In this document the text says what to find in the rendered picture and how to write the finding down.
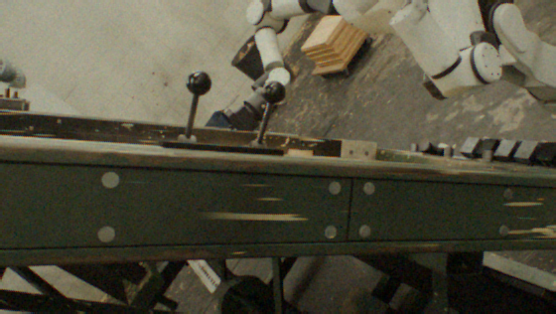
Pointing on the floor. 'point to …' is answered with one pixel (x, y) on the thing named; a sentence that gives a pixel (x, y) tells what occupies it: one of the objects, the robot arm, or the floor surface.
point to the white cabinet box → (47, 101)
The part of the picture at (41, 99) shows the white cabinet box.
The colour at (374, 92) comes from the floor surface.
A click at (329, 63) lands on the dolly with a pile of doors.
